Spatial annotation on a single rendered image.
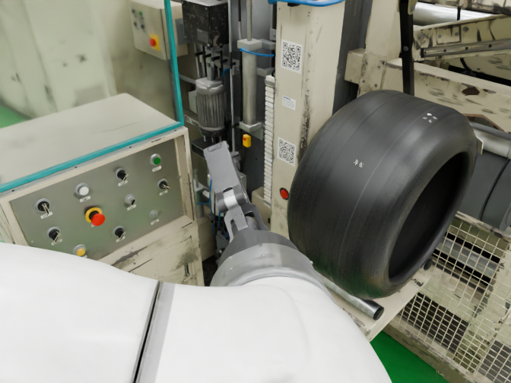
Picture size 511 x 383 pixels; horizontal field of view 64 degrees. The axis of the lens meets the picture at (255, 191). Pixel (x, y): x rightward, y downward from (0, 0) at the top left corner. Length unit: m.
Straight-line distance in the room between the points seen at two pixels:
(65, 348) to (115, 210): 1.18
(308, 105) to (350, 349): 0.98
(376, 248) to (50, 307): 0.83
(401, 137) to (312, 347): 0.80
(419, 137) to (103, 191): 0.88
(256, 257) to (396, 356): 2.03
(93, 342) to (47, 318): 0.02
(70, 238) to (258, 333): 1.17
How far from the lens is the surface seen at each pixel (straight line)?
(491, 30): 1.30
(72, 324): 0.18
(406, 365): 2.28
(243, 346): 0.18
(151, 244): 1.44
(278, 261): 0.28
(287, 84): 1.17
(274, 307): 0.21
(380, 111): 1.03
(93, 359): 0.18
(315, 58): 1.12
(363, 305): 1.24
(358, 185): 0.93
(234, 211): 0.36
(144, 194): 1.38
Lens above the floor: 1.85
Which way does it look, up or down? 36 degrees down
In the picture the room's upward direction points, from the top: straight up
